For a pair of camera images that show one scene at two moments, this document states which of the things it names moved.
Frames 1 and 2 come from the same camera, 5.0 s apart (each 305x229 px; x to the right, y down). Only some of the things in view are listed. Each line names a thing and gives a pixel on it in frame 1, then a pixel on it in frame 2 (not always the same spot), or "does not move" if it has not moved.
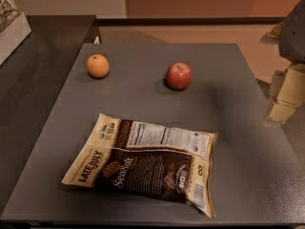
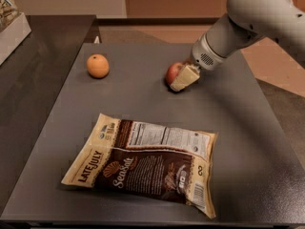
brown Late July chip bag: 168,162 does not move
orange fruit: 97,66 does not move
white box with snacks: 14,28 does not move
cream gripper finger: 291,93 to 210,52
